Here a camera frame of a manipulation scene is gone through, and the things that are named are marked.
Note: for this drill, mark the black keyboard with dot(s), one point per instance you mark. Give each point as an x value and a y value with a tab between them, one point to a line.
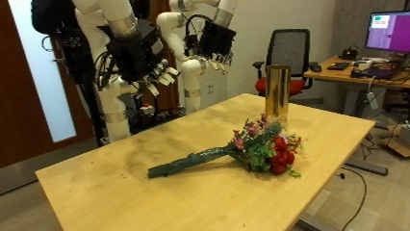
339	66

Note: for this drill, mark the black mesh office chair red seat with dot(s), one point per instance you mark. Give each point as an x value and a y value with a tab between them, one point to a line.
288	48

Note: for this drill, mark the dark open laptop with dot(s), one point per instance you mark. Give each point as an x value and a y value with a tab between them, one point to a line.
384	71

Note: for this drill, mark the grey table frame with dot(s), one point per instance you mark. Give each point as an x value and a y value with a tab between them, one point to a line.
368	167

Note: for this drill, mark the black desk phone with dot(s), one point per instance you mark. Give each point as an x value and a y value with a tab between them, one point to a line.
349	54

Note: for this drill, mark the tall gold cylinder vase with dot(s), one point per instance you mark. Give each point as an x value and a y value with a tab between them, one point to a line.
278	93

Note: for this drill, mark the brown door with frosted glass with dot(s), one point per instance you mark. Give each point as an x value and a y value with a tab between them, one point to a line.
17	96

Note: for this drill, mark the white wall outlet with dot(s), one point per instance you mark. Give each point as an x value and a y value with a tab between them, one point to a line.
211	88

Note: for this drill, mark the black computer mouse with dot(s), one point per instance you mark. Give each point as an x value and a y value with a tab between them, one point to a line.
316	68

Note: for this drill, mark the white power adapter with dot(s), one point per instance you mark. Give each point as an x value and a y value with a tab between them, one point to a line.
372	100

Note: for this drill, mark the computer monitor with purple screen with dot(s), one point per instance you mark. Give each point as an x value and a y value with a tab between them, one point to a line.
391	32

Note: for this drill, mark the cardboard box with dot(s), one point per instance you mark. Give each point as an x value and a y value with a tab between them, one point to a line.
400	144

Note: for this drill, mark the wooden office desk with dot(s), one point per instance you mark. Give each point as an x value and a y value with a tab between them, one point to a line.
337	75

